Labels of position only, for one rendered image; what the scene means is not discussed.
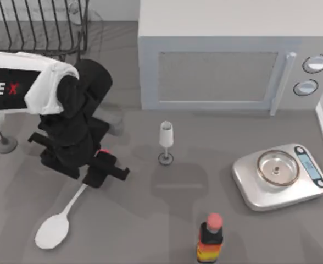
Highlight white spoon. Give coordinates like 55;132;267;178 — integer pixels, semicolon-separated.
34;183;87;243

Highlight microwave oven door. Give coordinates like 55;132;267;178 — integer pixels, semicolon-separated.
138;36;288;111

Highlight grey wine glass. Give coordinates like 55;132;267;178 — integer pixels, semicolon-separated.
0;114;19;154

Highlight large microwave knob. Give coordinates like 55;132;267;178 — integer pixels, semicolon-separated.
302;53;323;74

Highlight black bottle with pink cap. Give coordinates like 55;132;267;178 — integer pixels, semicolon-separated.
196;212;224;264

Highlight black wire dish rack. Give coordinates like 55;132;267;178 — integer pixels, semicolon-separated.
0;0;90;61

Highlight small microwave knob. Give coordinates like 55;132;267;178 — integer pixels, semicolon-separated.
293;79;320;97

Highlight pale microwave oven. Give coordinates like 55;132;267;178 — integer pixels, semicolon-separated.
137;0;323;117

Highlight silver kitchen scale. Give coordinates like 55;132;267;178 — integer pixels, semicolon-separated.
231;142;323;212

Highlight white wine glass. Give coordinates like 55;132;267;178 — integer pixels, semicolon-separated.
158;120;176;166

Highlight pale microwave door handle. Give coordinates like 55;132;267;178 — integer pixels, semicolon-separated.
269;51;297;117

